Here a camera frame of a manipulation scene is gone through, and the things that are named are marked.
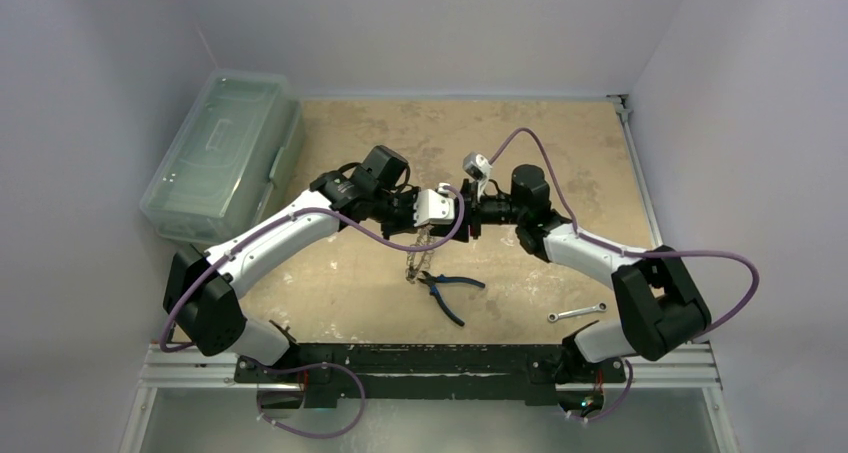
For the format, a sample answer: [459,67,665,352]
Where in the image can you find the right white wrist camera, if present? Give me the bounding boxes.
[462,152,492,200]

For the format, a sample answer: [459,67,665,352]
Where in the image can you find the blue handled pliers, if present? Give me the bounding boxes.
[416,271,487,328]

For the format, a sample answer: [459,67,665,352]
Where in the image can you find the translucent green plastic box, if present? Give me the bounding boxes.
[140,69,305,245]

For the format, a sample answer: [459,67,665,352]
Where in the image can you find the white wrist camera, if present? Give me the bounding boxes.
[462,152,492,200]
[412,183,456,228]

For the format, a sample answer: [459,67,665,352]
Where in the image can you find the small silver wrench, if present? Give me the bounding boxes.
[547,302,607,323]

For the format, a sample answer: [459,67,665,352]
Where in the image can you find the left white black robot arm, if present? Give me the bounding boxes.
[159,145,412,382]

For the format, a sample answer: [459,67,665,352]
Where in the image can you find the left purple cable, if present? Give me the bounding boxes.
[158,184,468,438]

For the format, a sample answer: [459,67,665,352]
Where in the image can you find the aluminium frame rail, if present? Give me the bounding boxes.
[120,345,739,452]

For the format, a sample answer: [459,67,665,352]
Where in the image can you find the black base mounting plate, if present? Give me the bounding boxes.
[234,343,626,408]

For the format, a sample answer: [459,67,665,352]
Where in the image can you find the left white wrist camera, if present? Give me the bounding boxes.
[412,183,456,228]

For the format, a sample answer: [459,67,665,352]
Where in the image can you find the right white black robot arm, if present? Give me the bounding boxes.
[461,160,712,380]

